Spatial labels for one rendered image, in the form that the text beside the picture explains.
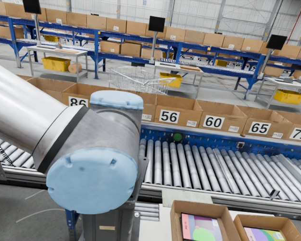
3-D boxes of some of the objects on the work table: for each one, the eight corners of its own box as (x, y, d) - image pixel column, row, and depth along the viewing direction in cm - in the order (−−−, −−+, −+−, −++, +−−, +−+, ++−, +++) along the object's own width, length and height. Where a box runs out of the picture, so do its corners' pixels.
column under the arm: (136, 274, 70) (146, 221, 55) (69, 269, 68) (60, 213, 53) (140, 213, 93) (148, 164, 78) (90, 208, 92) (88, 158, 77)
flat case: (223, 247, 81) (224, 245, 81) (182, 240, 82) (182, 238, 81) (216, 219, 93) (217, 217, 93) (180, 213, 94) (180, 211, 93)
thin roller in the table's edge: (107, 201, 99) (107, 199, 98) (157, 206, 100) (158, 203, 99) (106, 204, 97) (106, 202, 96) (157, 209, 98) (158, 207, 97)
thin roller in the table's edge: (104, 214, 92) (104, 212, 91) (157, 219, 93) (158, 216, 92) (103, 217, 90) (103, 215, 89) (157, 223, 92) (158, 220, 91)
